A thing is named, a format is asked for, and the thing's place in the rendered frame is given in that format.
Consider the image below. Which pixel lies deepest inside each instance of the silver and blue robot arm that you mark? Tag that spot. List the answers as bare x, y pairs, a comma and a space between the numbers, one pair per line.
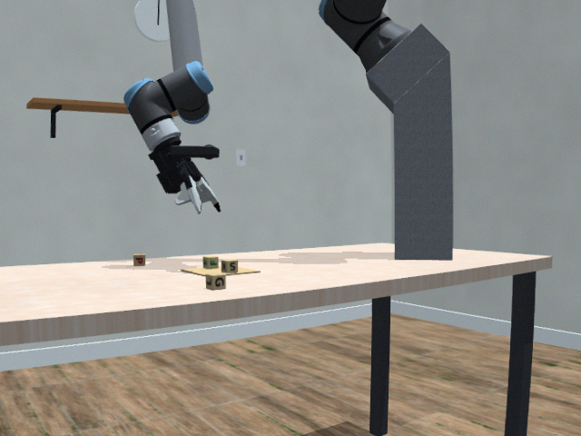
361, 24

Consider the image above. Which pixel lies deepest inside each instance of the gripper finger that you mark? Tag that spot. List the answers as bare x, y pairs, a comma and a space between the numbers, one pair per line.
188, 190
206, 194

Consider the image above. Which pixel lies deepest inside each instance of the tan square mat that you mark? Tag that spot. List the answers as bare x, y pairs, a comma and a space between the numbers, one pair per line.
203, 271

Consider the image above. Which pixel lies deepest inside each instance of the beige letter block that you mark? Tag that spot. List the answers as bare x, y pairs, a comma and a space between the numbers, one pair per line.
210, 262
215, 281
229, 265
139, 259

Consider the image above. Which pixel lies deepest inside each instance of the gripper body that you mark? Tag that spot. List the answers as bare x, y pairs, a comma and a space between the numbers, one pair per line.
170, 178

